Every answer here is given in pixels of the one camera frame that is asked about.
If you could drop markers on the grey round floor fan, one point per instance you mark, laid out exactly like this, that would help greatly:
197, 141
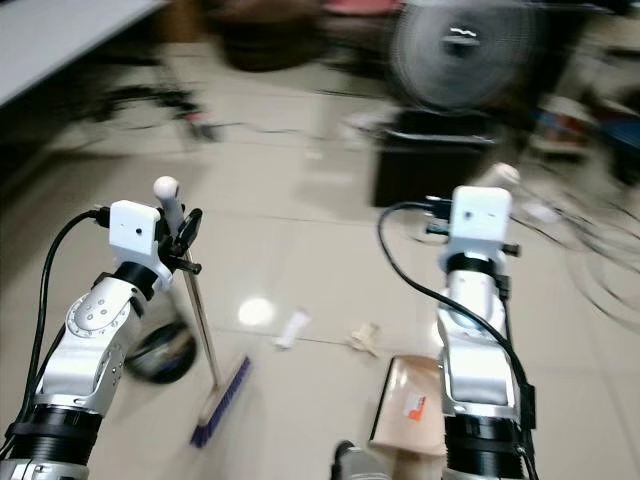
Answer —
465, 50

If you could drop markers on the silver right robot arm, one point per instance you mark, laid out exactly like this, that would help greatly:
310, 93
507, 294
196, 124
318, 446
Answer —
475, 350

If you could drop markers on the crumpled beige paper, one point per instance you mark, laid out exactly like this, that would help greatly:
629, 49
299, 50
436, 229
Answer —
364, 338

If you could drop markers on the white table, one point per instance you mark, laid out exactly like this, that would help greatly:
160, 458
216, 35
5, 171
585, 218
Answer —
70, 35

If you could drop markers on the black box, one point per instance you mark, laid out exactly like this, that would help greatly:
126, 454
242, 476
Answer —
425, 165

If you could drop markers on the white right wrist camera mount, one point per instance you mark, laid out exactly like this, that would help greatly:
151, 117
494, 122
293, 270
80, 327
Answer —
480, 220

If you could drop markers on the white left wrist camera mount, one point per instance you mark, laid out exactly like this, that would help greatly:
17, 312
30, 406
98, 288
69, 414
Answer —
132, 232

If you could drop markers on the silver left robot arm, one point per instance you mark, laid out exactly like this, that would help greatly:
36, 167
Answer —
95, 335

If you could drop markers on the round black disc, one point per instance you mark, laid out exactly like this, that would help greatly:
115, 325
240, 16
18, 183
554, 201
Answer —
165, 355

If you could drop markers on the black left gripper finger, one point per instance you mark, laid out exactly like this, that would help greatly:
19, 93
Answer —
190, 226

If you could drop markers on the white paper scrap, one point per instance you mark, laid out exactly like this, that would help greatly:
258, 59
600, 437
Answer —
293, 329

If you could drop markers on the broom with blue bristles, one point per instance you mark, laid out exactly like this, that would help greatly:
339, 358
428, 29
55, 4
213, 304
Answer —
222, 405

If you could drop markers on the grey robot foot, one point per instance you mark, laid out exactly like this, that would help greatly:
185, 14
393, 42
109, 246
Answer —
365, 465

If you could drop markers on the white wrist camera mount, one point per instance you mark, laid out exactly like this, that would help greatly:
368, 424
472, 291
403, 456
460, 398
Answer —
480, 220
132, 232

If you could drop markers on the dark brown basket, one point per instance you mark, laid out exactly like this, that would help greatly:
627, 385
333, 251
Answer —
265, 35

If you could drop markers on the red chair seat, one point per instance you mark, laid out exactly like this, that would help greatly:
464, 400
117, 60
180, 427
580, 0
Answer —
360, 6

